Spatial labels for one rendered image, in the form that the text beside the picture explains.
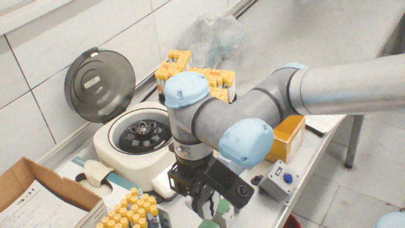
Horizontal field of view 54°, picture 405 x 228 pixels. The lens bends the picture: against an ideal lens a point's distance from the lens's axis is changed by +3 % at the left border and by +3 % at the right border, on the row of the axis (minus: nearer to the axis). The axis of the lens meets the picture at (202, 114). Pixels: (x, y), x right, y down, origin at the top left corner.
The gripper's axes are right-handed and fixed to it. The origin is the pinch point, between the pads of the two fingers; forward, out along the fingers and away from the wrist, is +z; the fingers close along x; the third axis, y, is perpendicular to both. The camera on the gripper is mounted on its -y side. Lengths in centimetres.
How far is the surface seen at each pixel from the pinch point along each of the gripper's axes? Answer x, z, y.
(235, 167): -20.9, 7.3, 6.6
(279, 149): -31.8, 6.1, -1.0
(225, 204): -8.2, 6.0, 2.0
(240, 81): -63, 13, 30
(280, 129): -44.4, 11.1, 4.7
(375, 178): -124, 100, -16
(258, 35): -97, 13, 41
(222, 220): -5.4, 8.3, 1.0
